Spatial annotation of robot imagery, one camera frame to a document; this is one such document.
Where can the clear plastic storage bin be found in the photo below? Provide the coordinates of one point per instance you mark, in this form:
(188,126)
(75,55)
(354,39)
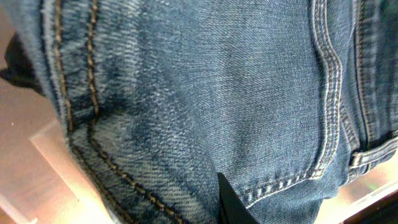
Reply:
(40,183)

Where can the dark blue jeans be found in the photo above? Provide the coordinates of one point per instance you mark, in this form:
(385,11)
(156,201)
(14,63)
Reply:
(289,100)

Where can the black garment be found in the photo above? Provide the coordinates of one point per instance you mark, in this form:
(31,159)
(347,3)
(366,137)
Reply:
(19,71)

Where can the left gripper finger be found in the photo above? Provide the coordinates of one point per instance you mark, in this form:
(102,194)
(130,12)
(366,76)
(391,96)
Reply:
(232,210)

